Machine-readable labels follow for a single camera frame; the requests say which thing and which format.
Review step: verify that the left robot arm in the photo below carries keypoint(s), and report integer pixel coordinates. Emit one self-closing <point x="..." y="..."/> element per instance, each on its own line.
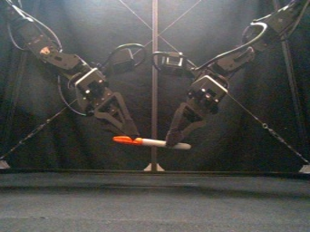
<point x="53" y="54"/>

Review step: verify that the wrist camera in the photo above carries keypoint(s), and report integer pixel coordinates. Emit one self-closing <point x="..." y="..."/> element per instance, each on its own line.
<point x="124" y="62"/>
<point x="175" y="63"/>

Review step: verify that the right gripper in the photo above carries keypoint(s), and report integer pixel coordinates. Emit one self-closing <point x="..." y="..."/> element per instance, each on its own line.
<point x="208" y="92"/>

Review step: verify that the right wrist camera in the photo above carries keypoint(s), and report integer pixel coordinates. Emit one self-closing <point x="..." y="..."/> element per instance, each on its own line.
<point x="175" y="63"/>

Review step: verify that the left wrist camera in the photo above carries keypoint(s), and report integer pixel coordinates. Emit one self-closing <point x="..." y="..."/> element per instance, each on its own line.
<point x="124" y="62"/>

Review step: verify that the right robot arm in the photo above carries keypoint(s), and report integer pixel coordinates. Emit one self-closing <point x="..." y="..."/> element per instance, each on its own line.
<point x="267" y="27"/>

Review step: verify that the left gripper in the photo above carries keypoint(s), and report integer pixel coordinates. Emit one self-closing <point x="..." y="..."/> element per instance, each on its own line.
<point x="93" y="89"/>

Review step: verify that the grey marker pen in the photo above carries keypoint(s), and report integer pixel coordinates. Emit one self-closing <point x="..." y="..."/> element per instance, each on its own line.
<point x="153" y="142"/>

